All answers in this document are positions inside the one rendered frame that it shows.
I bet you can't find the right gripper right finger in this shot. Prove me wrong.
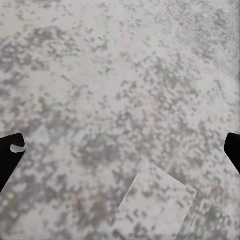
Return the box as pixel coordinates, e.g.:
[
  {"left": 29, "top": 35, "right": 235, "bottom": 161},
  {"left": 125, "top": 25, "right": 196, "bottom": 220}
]
[{"left": 224, "top": 133, "right": 240, "bottom": 173}]

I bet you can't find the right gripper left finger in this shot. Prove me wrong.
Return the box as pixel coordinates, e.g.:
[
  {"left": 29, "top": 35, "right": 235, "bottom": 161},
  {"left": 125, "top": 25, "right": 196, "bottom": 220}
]
[{"left": 0, "top": 133, "right": 26, "bottom": 193}]

